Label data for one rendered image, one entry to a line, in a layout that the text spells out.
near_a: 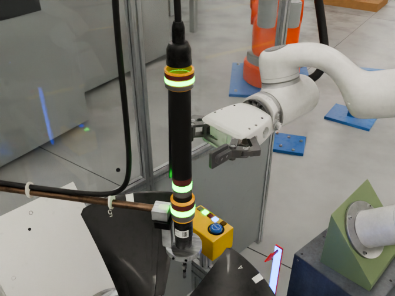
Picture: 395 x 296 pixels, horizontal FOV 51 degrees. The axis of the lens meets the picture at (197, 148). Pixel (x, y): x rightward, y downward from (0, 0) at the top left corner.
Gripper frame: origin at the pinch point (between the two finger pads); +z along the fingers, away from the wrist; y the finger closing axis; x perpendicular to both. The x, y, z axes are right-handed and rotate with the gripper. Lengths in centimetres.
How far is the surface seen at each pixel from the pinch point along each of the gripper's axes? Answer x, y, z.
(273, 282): -61, -1, -30
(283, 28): -21, 70, -123
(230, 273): -47.3, 3.1, -14.8
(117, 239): -28.5, 17.0, 8.3
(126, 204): -11.4, 8.0, 10.3
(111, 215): -24.4, 20.2, 7.0
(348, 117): -163, 114, -319
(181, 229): -14.5, -1.5, 5.3
